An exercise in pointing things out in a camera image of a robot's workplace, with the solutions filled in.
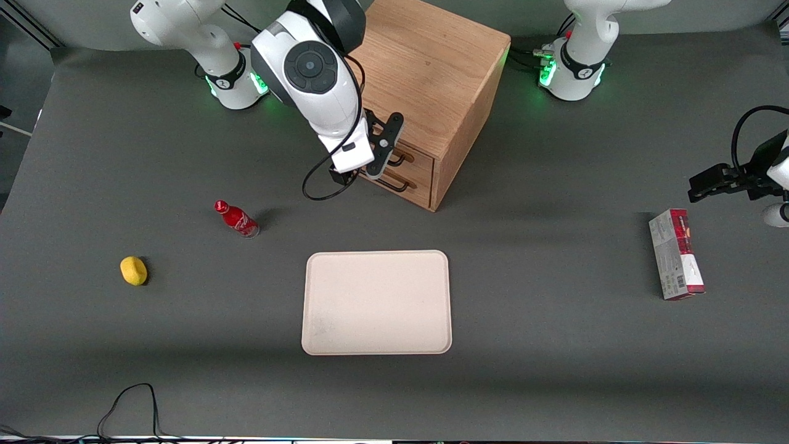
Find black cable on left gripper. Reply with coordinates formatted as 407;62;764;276
732;106;789;176

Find wooden drawer cabinet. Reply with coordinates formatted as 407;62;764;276
348;0;511;212

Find black cables at right arm base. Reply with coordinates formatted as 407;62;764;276
221;3;264;33

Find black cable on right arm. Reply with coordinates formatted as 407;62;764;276
302;54;366;201

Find black cables at left arm base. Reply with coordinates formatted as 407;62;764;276
510;15;574;68

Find yellow lemon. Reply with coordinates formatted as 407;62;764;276
120;256;149;286

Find black cables at arm base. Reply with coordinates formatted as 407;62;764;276
510;15;574;68
221;3;264;33

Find closed wooden drawer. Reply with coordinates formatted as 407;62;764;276
361;166;433;210

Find red plaid cardboard box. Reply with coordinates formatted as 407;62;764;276
648;208;706;301

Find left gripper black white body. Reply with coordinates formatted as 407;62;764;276
740;131;789;201

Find wooden drawer with interior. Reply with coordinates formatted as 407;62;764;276
388;139;435;184

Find cream rectangular plastic tray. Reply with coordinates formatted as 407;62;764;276
301;250;452;356

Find red soda bottle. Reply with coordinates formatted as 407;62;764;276
214;199;260;239

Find black cable loop at table edge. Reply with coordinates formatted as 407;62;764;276
0;383;186;443

